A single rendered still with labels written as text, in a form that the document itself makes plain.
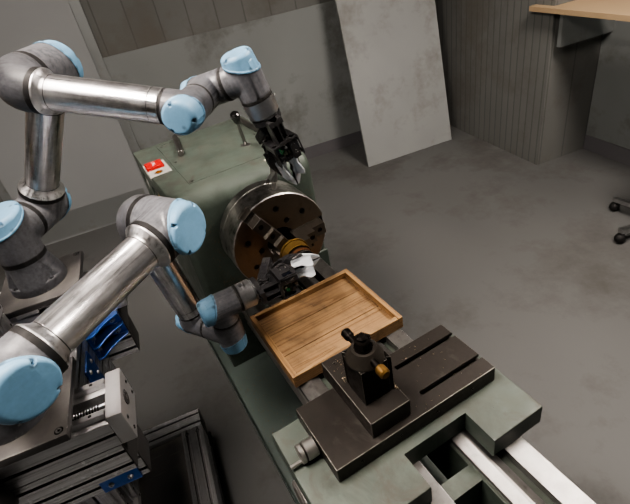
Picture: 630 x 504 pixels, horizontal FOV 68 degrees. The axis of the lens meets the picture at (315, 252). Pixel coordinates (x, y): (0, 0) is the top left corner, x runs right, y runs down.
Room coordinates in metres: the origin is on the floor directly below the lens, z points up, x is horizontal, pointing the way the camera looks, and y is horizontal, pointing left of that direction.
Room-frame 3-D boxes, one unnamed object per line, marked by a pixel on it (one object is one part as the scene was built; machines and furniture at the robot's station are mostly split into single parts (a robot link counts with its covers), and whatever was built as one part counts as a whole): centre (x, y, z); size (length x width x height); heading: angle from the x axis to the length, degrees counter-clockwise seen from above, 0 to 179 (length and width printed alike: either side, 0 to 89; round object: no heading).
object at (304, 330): (1.04, 0.02, 0.88); 0.36 x 0.30 x 0.04; 113
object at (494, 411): (0.63, -0.12, 0.89); 0.53 x 0.30 x 0.06; 113
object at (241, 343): (0.98, 0.29, 0.98); 0.11 x 0.08 x 0.11; 53
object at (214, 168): (1.63, 0.29, 1.06); 0.59 x 0.48 x 0.39; 23
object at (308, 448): (0.59, 0.11, 0.95); 0.07 x 0.04 x 0.04; 113
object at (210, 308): (0.96, 0.28, 1.08); 0.11 x 0.08 x 0.09; 112
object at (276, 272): (1.02, 0.12, 1.08); 0.12 x 0.09 x 0.08; 112
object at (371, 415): (0.68, -0.05, 1.00); 0.20 x 0.10 x 0.05; 23
